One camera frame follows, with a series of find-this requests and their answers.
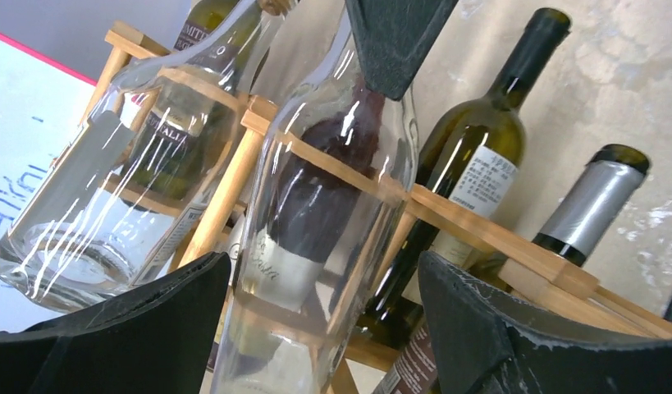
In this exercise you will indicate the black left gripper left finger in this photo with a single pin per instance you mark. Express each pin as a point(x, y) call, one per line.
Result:
point(156, 338)

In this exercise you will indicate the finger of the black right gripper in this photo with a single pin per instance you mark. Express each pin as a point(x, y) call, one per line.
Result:
point(393, 37)

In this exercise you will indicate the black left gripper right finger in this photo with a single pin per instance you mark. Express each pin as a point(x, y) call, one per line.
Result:
point(487, 341)

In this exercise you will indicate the clear square glass bottle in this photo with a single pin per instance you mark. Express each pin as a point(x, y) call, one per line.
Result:
point(142, 169)

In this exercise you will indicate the clear round glass bottle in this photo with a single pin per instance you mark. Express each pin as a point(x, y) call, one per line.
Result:
point(335, 168)

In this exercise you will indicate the wooden wine rack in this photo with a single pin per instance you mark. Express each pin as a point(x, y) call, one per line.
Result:
point(547, 281)

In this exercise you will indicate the red wine bottle gold cap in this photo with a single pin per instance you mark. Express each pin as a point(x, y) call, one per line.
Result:
point(309, 209)

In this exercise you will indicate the green bottle black neck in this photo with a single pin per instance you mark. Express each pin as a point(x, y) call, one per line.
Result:
point(471, 158)

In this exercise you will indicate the green bottle silver cap front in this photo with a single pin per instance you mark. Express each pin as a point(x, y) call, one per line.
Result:
point(571, 232)

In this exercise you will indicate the pink-framed whiteboard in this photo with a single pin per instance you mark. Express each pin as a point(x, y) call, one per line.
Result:
point(41, 104)

